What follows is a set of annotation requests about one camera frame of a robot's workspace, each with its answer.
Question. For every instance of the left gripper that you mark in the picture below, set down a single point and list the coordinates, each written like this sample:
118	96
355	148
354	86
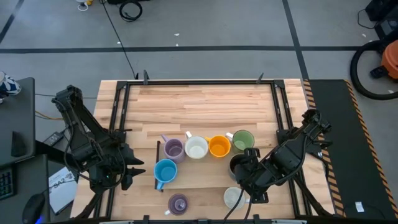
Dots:
126	168

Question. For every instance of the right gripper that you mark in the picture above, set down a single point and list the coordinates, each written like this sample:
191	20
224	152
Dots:
259	174

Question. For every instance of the brown teal glazed mug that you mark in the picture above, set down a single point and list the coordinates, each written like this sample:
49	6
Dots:
231	171

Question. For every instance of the white mug brown rim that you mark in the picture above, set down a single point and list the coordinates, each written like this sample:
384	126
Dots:
231	197

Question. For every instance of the blue mug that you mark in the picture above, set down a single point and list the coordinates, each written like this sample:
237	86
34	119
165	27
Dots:
164	171

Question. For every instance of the green mug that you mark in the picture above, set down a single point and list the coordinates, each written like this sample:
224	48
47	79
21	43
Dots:
243	141

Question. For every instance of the orange mug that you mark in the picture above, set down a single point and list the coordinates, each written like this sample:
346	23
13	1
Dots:
219	147

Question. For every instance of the light purple mug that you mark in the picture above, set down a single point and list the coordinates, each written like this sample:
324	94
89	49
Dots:
174	150

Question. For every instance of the white mug sage outside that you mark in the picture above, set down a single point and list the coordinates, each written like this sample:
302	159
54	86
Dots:
196	147

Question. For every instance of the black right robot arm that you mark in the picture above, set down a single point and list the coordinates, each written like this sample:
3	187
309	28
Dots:
292	152

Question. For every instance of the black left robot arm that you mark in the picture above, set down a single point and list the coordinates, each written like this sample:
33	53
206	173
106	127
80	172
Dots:
77	124

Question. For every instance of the silver aluminium bar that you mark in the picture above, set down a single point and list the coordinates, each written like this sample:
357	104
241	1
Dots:
116	222
287	221

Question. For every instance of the white printed booklet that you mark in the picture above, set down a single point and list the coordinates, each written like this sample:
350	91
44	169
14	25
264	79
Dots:
62	193

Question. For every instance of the black power adapter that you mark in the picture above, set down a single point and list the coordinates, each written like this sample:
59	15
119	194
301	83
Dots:
53	138

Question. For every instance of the black computer mouse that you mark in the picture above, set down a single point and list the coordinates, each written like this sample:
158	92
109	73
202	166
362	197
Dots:
34	207

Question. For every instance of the dark grey desk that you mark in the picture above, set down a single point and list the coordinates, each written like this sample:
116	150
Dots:
18	118
25	180

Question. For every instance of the black mat hazard stripes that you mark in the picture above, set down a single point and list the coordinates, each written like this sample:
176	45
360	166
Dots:
357	174

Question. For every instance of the white label sticker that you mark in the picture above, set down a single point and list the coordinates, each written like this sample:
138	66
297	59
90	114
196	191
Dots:
359	207

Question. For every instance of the backlit keyboard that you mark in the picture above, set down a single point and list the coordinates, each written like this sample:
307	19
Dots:
6	183

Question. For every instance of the blue white patterned shoe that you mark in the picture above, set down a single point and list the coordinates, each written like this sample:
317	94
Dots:
9	87

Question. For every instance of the orange shop vacuum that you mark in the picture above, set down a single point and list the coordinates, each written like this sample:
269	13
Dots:
391	59

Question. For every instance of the black equipment case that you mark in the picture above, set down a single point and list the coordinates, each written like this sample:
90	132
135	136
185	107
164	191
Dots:
384	12

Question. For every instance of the black frame clamp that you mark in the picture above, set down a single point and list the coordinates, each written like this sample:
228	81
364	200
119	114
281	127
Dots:
146	218
256	217
260	78
145	77

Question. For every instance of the black metal table frame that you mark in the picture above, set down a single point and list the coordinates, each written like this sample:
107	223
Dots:
199	82

